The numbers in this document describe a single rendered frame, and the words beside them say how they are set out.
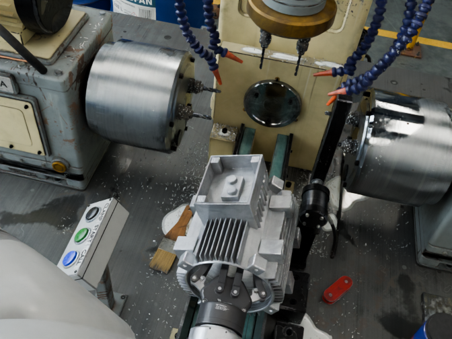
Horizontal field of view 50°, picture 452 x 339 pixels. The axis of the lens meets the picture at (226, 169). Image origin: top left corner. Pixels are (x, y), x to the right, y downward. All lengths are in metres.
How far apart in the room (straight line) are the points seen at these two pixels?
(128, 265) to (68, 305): 1.01
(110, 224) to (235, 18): 0.63
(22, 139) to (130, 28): 0.79
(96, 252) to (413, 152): 0.66
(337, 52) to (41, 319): 1.19
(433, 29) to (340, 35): 2.72
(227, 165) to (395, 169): 0.38
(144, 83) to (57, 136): 0.26
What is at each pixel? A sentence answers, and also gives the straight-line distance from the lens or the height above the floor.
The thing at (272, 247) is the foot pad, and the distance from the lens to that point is 0.82.
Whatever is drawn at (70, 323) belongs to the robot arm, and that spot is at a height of 1.66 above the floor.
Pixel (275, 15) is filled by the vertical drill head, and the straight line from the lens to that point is 0.97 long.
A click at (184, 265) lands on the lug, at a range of 0.84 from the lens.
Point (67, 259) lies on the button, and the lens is 0.89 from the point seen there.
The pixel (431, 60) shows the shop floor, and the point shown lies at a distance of 3.62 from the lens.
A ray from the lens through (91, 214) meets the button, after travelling 0.94.
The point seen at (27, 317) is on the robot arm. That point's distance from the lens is 0.17.
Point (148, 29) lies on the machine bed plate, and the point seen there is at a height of 0.80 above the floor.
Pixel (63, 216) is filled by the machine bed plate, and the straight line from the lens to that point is 1.29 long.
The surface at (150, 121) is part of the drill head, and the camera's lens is 1.09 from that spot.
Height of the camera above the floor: 1.82
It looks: 48 degrees down
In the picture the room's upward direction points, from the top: 7 degrees clockwise
